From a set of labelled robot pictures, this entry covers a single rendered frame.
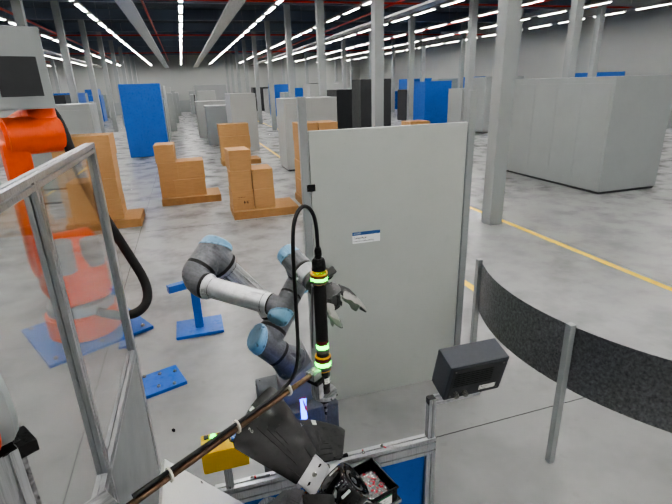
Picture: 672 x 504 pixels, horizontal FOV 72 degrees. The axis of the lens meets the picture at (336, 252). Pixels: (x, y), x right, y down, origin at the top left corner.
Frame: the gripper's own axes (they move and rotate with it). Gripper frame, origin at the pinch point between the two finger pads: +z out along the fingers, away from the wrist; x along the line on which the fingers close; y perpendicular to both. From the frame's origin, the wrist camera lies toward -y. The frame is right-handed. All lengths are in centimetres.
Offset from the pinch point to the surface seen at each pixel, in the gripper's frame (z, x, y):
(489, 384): 30, -53, 61
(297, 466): 19.0, 34.2, 19.1
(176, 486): 6, 62, 13
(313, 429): 6.1, 19.3, 42.1
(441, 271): -63, -151, 146
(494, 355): 25, -56, 48
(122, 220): -630, -38, 456
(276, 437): 11.0, 35.3, 13.6
